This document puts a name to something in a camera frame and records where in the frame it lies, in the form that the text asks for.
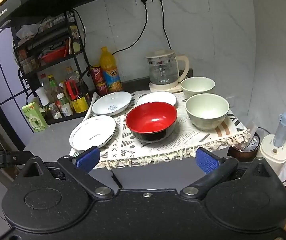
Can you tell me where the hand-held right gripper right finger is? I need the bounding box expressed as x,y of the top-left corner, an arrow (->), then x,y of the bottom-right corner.
180,147 -> 283,200

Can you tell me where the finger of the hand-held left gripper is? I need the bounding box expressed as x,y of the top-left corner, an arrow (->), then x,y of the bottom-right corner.
6,151 -> 33,167

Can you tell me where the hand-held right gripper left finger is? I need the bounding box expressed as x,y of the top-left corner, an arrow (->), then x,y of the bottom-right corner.
21,146 -> 113,200

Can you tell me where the white plate with flower print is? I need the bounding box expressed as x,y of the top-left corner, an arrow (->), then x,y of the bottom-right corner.
69,115 -> 116,151

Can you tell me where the patterned fringed table cloth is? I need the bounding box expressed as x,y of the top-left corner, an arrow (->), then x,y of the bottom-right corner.
69,90 -> 252,170

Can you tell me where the brown round bin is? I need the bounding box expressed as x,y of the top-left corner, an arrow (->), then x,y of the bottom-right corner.
228,132 -> 261,163

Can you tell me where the green carton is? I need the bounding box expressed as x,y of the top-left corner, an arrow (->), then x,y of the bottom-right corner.
21,102 -> 49,133

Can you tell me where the large pale green bowl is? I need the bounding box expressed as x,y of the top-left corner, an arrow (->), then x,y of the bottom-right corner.
185,93 -> 230,131

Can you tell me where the white-label seasoning jar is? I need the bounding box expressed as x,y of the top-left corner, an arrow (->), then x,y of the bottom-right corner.
61,103 -> 73,117

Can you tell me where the clear seasoning shaker bottle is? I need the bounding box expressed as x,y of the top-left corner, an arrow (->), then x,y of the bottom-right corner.
49,103 -> 62,120

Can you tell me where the white plate with blue print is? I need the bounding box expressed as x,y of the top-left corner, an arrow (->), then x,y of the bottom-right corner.
91,91 -> 132,116

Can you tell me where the white-capped oil bottle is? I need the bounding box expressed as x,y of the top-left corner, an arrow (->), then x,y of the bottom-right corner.
35,87 -> 51,113

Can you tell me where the cream humidifier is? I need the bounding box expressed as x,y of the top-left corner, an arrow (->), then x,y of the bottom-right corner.
259,134 -> 286,176

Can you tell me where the red and black bowl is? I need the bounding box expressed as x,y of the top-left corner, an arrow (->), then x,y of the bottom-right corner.
125,102 -> 178,143

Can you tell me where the red drink can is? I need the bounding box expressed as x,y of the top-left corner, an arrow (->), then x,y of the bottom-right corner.
90,66 -> 105,84
95,81 -> 109,96

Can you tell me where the small pale green bowl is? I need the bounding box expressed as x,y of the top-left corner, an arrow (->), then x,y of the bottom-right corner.
180,77 -> 216,99

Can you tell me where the yellow-capped sauce bottle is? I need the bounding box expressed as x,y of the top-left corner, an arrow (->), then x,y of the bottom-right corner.
48,74 -> 63,100

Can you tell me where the red-capped sauce bottle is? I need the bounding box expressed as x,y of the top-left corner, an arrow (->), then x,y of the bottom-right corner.
39,74 -> 50,92

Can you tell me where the plain white plate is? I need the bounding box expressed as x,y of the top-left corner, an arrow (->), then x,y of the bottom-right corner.
136,92 -> 177,108

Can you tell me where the black metal kitchen rack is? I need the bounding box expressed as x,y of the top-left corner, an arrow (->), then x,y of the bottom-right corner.
12,10 -> 91,125

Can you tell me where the large clear oil bottle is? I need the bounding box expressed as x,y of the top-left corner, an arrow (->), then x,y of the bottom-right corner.
64,67 -> 81,85

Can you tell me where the cream kettle base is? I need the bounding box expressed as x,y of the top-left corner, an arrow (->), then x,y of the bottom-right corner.
149,76 -> 188,93

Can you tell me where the orange juice bottle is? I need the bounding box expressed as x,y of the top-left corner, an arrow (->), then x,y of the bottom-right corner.
100,46 -> 123,93

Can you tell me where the red plastic basket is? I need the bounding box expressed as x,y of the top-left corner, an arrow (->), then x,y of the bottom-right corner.
41,47 -> 67,64

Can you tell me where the yellow-label jug with red handle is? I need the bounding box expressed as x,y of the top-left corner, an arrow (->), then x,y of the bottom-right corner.
64,79 -> 90,113

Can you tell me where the glass kettle with cream handle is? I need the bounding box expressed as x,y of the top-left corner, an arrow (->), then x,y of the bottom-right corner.
145,50 -> 190,85

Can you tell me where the black power cable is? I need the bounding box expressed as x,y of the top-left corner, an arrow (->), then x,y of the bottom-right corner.
112,0 -> 149,55
157,0 -> 172,52

